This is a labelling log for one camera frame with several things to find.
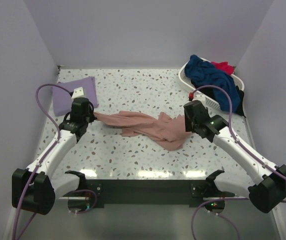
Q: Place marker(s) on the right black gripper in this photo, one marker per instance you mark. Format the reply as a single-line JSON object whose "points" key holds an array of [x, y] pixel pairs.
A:
{"points": [[188, 127]]}

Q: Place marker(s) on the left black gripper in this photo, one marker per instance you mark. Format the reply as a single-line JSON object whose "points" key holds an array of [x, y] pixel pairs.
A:
{"points": [[92, 117]]}

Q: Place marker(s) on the pink t shirt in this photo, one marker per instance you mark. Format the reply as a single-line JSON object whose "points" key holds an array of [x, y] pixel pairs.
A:
{"points": [[169, 133]]}

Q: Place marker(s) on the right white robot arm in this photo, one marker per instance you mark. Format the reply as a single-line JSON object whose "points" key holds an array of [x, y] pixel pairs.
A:
{"points": [[267, 187]]}

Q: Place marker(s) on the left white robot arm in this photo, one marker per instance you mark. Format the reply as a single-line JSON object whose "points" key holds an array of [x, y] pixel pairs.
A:
{"points": [[33, 188]]}

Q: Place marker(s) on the white laundry basket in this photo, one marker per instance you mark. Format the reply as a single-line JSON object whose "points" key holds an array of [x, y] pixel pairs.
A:
{"points": [[186, 85]]}

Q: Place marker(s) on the folded purple t shirt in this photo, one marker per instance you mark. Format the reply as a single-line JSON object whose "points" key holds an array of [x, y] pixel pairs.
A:
{"points": [[62, 102]]}

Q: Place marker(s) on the blue t shirt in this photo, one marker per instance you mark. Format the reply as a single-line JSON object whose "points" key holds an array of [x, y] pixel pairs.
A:
{"points": [[203, 73]]}

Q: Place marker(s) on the red t shirt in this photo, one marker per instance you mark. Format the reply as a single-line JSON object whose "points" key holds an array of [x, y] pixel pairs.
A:
{"points": [[224, 66]]}

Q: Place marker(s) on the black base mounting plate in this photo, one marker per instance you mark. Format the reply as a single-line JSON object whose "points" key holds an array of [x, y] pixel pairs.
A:
{"points": [[153, 192]]}

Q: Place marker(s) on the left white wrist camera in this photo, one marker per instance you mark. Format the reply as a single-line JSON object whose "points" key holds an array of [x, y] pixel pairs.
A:
{"points": [[78, 93]]}

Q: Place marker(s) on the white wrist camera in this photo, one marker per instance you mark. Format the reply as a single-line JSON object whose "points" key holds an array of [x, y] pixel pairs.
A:
{"points": [[78, 93], [197, 97]]}

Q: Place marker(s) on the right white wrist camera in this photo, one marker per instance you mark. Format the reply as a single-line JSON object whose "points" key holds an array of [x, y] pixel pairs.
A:
{"points": [[197, 97]]}

